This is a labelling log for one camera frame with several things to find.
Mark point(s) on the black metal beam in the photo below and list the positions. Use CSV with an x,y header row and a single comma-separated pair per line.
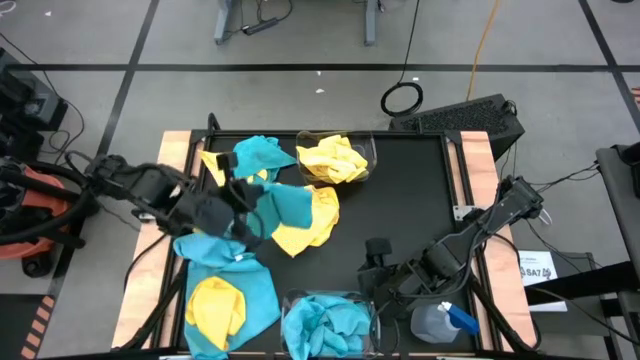
x,y
590,282

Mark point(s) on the gray side table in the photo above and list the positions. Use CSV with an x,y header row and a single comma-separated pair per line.
x,y
620,200

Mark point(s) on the blue microfiber towel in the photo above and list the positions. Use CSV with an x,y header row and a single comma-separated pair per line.
x,y
325,327
260,155
285,210
260,300

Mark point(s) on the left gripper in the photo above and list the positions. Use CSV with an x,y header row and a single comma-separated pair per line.
x,y
215,215

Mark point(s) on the spray bottle with blue trigger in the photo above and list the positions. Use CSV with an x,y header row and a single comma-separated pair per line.
x,y
432,325

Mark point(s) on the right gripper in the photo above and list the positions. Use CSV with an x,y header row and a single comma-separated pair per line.
x,y
395,282

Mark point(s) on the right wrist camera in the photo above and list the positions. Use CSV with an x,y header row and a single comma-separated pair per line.
x,y
380,246

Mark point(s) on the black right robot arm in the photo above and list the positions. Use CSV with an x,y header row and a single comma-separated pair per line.
x,y
520,200

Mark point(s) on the orange and black vacuum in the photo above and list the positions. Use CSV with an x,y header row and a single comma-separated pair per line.
x,y
25,248

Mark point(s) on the wooden board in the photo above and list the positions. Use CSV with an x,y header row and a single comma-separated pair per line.
x,y
480,150
137,300

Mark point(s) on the metal bracket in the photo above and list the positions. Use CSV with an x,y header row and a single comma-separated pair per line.
x,y
460,213

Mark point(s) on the clear plastic bin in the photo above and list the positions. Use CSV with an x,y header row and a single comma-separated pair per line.
x,y
372,150
376,320

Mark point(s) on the white paper sign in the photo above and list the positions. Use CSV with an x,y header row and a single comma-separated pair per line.
x,y
535,265

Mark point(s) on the gray desk leg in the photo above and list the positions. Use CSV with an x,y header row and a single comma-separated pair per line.
x,y
370,25
223,25

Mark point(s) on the hazard-striped black floor mat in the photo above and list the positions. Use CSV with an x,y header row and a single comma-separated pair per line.
x,y
20,330

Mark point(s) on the black perforated computer case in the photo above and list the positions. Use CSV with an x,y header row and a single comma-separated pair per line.
x,y
460,117

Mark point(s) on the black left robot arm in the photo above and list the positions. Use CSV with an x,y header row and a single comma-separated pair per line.
x,y
150,185

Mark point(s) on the black power strip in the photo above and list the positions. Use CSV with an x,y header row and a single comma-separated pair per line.
x,y
260,26

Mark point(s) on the black aluminium table frame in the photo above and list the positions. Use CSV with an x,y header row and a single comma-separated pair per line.
x,y
400,134

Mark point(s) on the black electronic equipment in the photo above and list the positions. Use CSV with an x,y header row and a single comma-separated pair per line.
x,y
30,107

